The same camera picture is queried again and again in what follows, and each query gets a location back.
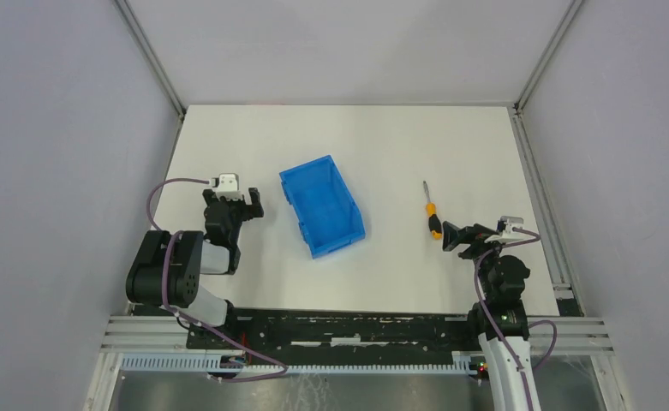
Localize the white slotted cable duct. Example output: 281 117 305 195
120 353 477 376

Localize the right aluminium corner post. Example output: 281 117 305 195
513 0 584 113

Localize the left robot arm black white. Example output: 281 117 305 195
125 188 264 329

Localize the left aluminium corner post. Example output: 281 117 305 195
112 0 187 121

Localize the aluminium corner post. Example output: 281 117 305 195
112 0 187 121
513 0 584 113

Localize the orange black handle screwdriver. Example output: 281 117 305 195
422 181 443 240

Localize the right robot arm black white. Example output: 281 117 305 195
442 217 541 410

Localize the blue plastic bin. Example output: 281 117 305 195
279 155 366 259

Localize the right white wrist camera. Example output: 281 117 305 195
497 216 523 235

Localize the aluminium front rail frame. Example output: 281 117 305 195
101 316 615 355

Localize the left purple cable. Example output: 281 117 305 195
145 177 289 384

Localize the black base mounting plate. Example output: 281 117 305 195
185 307 523 367

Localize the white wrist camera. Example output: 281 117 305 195
497 216 523 235
210 173 243 201

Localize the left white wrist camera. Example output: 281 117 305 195
210 173 243 201

